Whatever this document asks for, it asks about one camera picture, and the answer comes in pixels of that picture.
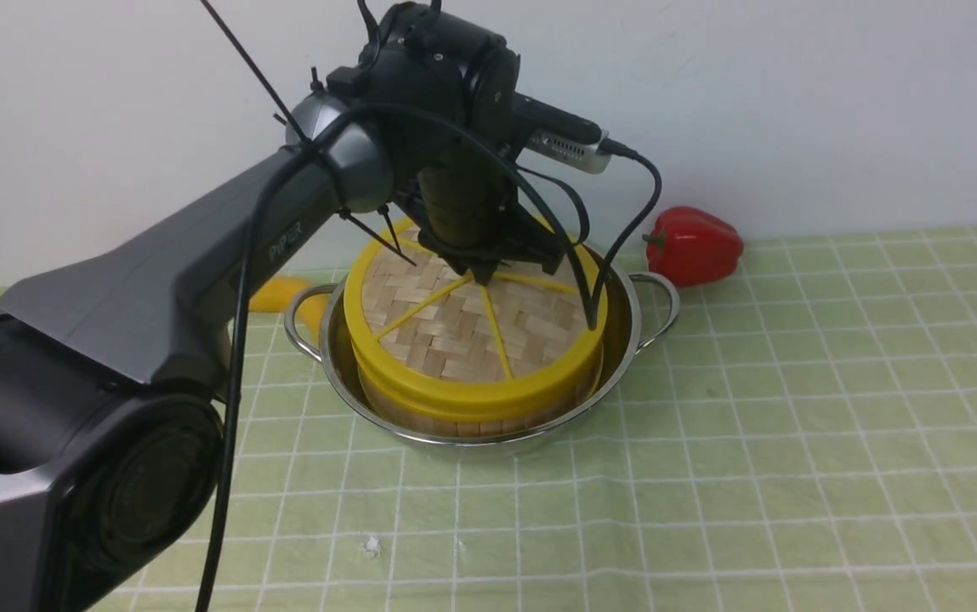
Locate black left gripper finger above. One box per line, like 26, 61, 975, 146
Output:
471, 261, 489, 284

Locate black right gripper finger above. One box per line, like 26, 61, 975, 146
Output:
486, 261, 500, 283

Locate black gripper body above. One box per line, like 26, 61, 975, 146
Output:
399, 161, 565, 275

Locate yellow woven bamboo steamer lid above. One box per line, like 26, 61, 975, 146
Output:
343, 217, 609, 423

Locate yellow rimmed bamboo steamer basket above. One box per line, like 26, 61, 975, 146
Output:
355, 338, 605, 440

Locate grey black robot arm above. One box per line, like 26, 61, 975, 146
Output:
0, 1, 566, 611

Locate stainless steel pot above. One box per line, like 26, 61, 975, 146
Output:
283, 264, 681, 456

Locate red bell pepper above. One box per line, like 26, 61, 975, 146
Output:
641, 206, 745, 289

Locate yellow toy banana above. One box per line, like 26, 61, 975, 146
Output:
248, 276, 330, 344

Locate green checkered tablecloth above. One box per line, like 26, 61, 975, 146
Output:
0, 223, 977, 612

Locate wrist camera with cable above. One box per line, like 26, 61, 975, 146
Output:
512, 93, 663, 326

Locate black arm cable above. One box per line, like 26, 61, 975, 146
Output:
196, 102, 604, 612

